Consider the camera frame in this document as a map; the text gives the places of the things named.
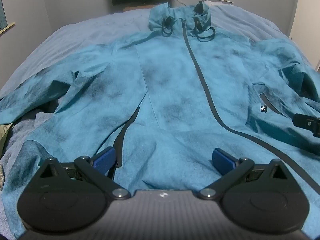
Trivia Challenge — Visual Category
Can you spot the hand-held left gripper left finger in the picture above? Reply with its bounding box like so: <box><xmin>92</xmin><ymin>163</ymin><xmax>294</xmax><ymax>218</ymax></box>
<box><xmin>39</xmin><ymin>147</ymin><xmax>131</xmax><ymax>201</ymax></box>

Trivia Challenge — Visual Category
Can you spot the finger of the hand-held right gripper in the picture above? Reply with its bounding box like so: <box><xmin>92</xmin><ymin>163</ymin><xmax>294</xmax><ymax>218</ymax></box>
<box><xmin>292</xmin><ymin>113</ymin><xmax>320</xmax><ymax>138</ymax></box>

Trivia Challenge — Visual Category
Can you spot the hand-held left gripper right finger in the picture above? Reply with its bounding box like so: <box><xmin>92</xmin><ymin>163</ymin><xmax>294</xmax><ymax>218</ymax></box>
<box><xmin>198</xmin><ymin>148</ymin><xmax>288</xmax><ymax>201</ymax></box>

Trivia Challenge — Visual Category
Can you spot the teal hooded zip jacket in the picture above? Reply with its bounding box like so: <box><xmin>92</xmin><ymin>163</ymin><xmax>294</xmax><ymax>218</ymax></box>
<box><xmin>0</xmin><ymin>2</ymin><xmax>320</xmax><ymax>230</ymax></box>

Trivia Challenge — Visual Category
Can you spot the olive green cloth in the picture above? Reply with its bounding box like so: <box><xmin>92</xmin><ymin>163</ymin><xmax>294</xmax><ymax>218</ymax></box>
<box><xmin>0</xmin><ymin>123</ymin><xmax>13</xmax><ymax>157</ymax></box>

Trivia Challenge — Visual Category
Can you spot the light blue fleece blanket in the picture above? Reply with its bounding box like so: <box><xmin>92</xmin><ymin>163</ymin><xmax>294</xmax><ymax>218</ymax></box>
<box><xmin>0</xmin><ymin>4</ymin><xmax>320</xmax><ymax>240</ymax></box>

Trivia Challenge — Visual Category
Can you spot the white side table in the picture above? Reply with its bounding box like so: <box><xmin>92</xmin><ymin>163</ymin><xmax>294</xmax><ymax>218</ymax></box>
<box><xmin>199</xmin><ymin>0</ymin><xmax>234</xmax><ymax>7</ymax></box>

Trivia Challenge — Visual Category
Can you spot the wooden television stand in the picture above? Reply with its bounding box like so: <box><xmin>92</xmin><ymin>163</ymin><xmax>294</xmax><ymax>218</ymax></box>
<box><xmin>122</xmin><ymin>2</ymin><xmax>173</xmax><ymax>12</ymax></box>

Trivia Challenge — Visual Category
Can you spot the teal wall hanging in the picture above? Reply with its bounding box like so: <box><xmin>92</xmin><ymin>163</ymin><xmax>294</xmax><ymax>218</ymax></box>
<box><xmin>0</xmin><ymin>0</ymin><xmax>16</xmax><ymax>33</ymax></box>

